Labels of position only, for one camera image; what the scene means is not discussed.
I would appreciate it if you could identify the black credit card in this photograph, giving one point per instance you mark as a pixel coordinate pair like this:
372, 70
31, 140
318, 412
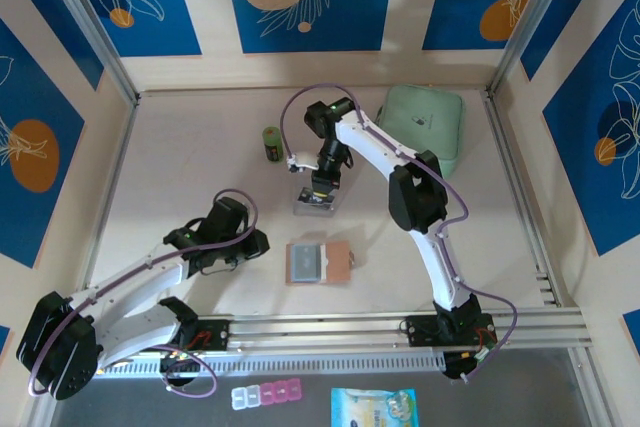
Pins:
307, 198

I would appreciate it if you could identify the clear plastic card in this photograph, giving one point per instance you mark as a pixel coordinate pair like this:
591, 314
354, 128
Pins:
298, 182

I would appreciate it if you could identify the tan leather card holder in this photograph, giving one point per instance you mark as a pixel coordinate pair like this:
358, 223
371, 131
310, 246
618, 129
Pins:
340, 267

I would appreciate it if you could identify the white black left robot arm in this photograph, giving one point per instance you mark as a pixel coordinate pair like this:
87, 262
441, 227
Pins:
145, 277

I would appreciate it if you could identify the green cylindrical battery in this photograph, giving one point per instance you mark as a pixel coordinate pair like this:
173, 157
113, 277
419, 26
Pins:
274, 147

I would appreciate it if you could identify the mint green zip pouch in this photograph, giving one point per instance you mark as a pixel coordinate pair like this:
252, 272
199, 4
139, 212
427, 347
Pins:
425, 117

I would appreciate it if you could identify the white pink pill organizer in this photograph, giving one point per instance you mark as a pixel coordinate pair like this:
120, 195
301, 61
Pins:
267, 393

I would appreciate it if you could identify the blue snack packet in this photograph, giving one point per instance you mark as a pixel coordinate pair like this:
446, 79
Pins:
372, 409

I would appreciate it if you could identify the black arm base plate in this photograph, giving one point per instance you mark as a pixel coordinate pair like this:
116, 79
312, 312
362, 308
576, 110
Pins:
217, 334
420, 332

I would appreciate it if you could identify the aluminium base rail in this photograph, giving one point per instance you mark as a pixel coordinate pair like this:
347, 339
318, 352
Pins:
320, 329

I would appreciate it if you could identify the aluminium table side rail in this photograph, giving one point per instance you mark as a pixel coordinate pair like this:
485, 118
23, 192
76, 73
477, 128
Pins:
516, 182

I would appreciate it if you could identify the aluminium frame post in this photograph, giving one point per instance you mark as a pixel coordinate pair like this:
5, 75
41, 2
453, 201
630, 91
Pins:
531, 22
91, 22

